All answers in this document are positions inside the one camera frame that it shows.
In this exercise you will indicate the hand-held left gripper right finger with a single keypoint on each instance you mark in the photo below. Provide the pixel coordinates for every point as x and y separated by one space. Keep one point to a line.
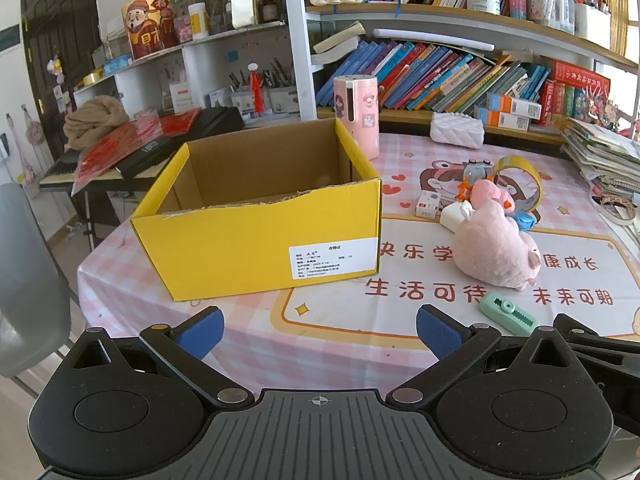
440 332

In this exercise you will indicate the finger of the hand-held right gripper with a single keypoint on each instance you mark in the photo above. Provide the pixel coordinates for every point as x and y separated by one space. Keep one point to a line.
600 342
625 385

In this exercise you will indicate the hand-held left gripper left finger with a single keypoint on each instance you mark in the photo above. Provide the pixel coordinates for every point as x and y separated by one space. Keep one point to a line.
200 332

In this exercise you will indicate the mint green tape dispenser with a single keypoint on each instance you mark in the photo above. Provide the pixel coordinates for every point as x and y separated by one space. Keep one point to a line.
505 312

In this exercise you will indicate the yellow cardboard box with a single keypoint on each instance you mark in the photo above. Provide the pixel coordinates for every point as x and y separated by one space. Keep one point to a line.
225 250

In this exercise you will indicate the pink plush pig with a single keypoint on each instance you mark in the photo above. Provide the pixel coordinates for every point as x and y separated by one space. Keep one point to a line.
490 245

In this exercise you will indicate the white charger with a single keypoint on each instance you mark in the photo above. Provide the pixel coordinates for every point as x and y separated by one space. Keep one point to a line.
452 217

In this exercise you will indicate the small white red box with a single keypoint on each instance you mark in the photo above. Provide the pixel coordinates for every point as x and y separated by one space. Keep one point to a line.
428 205

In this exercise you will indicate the grey toy truck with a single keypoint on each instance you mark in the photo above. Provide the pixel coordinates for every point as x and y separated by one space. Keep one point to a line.
475 170

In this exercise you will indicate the yellow tape roll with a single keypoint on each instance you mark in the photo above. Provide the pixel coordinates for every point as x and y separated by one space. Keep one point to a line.
532 180

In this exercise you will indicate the patterned washi tape roll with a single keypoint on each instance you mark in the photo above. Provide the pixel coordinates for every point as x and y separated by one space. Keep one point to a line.
617 205

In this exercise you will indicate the small pink plush toy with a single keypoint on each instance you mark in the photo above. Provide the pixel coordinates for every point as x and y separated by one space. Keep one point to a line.
487 195

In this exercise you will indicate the grey chair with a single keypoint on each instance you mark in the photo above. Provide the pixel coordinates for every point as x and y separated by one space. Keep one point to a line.
30 285

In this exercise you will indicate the small black case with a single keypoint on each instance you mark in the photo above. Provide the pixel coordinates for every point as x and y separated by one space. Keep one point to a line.
145 155

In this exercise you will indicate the stack of paper booklets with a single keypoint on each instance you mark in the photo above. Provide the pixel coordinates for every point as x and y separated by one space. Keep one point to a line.
600 152

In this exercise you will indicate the white quilted pouch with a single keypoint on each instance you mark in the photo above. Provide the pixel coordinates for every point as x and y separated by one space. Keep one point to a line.
457 131

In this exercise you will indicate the red plastic packet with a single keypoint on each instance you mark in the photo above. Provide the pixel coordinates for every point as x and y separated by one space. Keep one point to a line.
115 147

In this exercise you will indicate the electronic keyboard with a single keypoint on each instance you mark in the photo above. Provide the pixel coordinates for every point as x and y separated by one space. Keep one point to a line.
57 172

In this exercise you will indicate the orange white blue box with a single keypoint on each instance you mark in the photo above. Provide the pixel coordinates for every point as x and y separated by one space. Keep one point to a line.
500 121
515 105

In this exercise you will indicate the pink cartoon canister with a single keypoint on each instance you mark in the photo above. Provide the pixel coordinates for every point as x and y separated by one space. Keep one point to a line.
357 120

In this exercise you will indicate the white pen cup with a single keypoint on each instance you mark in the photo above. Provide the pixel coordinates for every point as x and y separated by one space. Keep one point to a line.
245 105
282 100

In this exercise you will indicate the white box red label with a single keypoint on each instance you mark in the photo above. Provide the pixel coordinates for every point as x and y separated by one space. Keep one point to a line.
181 97

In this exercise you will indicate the beige cloth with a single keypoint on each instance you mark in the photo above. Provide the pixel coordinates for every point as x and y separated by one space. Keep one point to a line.
95 120

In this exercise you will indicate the row of colourful books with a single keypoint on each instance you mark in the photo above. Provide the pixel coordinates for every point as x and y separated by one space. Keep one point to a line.
435 80

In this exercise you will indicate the red book set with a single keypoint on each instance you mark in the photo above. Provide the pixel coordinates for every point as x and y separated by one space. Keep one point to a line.
580 90

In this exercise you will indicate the red tassel ornament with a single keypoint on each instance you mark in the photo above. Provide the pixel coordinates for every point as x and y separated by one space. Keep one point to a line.
256 85

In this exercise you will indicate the hanging pink bag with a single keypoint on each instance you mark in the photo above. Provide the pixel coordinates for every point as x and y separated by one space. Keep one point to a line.
32 127

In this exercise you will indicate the gold ribbon roll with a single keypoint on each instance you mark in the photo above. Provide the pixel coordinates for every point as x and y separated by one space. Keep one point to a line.
92 77

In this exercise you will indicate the blue tissue pack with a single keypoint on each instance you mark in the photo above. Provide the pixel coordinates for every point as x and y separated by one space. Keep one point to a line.
117 65

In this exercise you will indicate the rolled white paper tube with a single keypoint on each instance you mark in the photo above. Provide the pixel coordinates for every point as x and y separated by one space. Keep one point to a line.
430 40

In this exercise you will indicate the small pink doll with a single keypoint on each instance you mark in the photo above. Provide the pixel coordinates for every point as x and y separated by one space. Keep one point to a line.
56 71

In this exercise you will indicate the pink box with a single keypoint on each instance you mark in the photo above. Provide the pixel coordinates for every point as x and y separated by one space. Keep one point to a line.
182 29

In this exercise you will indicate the thick cream book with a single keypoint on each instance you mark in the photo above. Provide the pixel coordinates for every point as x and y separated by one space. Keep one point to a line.
337 42

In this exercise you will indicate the red wealth god figure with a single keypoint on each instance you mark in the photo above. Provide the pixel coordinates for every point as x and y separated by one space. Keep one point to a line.
147 27

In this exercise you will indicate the white bottle yellow label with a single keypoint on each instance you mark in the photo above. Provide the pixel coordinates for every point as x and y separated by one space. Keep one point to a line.
198 22

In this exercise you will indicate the white shelf unit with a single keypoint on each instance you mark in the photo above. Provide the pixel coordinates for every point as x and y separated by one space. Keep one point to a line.
295 35

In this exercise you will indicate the white pen holder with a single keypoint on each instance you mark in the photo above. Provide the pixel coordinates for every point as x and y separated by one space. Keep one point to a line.
592 27

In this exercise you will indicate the white tape roll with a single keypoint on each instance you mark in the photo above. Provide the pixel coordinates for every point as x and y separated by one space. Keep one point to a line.
484 5

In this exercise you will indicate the brown glass jar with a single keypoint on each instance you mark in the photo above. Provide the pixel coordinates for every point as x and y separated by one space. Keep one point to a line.
270 7

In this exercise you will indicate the dark door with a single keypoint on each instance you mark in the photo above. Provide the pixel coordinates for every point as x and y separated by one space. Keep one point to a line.
60 25

